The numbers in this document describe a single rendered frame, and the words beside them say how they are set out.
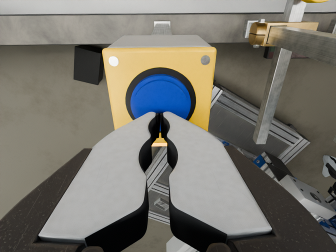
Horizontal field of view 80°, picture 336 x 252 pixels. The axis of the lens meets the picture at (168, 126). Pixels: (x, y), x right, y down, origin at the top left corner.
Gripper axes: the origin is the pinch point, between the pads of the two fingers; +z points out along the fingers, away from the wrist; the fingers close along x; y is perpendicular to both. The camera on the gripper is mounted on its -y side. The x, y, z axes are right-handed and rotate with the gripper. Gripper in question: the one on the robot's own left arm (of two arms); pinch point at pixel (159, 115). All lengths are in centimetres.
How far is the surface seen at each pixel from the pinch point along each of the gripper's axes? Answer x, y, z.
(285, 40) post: 24.4, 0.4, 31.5
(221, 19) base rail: 17, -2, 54
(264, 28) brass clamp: 23.2, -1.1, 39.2
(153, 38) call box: -0.5, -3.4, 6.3
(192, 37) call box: 2.7, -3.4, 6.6
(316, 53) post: 24.4, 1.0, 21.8
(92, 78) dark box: -43, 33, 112
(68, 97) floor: -67, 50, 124
